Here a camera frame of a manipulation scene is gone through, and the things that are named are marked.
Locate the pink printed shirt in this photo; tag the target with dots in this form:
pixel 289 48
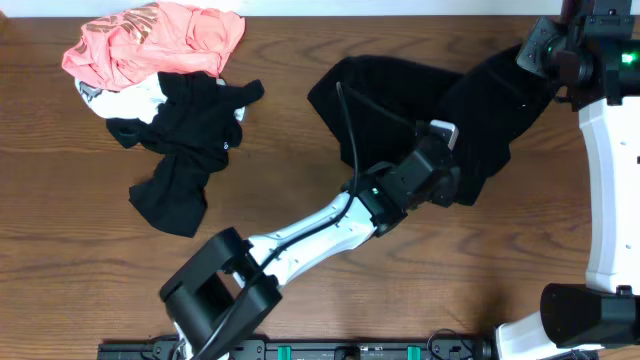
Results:
pixel 121 50

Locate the black velvet skirt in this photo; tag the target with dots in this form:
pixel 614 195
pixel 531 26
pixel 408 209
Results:
pixel 375 106

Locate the black crumpled garment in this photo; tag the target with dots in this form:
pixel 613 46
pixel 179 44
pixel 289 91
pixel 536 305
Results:
pixel 193 131

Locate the white printed shirt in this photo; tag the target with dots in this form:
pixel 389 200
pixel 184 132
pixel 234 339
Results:
pixel 125 102

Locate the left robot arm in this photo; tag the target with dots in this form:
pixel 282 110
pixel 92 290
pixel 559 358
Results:
pixel 228 287

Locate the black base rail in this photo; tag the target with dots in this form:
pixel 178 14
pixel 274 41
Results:
pixel 447 347

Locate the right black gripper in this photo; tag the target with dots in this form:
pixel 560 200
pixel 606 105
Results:
pixel 532 57

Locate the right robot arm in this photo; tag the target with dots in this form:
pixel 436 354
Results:
pixel 592 53

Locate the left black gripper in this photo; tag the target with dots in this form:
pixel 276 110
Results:
pixel 447 180

